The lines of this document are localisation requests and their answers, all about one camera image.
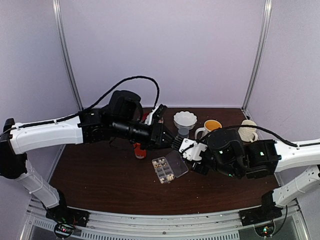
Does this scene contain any left aluminium frame post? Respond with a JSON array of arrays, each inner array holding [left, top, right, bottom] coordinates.
[[52, 0, 83, 111]]

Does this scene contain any cream ribbed mug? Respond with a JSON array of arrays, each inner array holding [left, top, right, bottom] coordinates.
[[238, 119, 259, 143]]

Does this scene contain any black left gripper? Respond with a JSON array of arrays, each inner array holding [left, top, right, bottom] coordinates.
[[113, 118, 178, 153]]

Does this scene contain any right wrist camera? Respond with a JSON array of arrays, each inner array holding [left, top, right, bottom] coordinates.
[[171, 136, 208, 162]]

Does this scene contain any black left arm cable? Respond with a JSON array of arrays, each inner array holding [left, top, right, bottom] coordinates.
[[9, 75, 160, 131]]

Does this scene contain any white scalloped bowl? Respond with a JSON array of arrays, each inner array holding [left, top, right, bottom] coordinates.
[[173, 111, 198, 130]]

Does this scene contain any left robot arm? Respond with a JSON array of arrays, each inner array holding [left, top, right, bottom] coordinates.
[[0, 90, 174, 222]]

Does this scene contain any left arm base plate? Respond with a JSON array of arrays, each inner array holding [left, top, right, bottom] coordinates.
[[45, 205, 90, 227]]

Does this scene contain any aluminium front rail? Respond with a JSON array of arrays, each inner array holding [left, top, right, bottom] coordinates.
[[18, 198, 311, 240]]

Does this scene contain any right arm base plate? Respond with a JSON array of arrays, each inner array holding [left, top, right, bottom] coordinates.
[[239, 206, 282, 227]]

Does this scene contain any clear plastic pill organizer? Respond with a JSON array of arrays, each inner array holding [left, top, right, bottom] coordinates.
[[151, 150, 189, 184]]

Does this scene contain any right aluminium frame post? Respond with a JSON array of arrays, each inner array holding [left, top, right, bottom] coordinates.
[[241, 0, 273, 113]]

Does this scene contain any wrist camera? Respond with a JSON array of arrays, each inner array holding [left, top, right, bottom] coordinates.
[[144, 104, 168, 126], [171, 136, 208, 162]]

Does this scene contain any floral mug yellow inside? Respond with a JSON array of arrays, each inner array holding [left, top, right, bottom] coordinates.
[[194, 119, 222, 140]]

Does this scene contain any grey cap pill bottle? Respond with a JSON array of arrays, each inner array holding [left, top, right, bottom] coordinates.
[[177, 127, 190, 138]]

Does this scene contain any aluminium frame post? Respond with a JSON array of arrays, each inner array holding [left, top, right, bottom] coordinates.
[[52, 0, 83, 111], [241, 0, 273, 113]]

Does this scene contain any orange pill bottle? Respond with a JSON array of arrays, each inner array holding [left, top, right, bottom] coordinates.
[[133, 143, 147, 160]]

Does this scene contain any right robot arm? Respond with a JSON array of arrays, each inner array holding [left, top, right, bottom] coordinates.
[[184, 129, 320, 221]]

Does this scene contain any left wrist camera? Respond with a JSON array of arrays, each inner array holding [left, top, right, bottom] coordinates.
[[144, 104, 168, 126]]

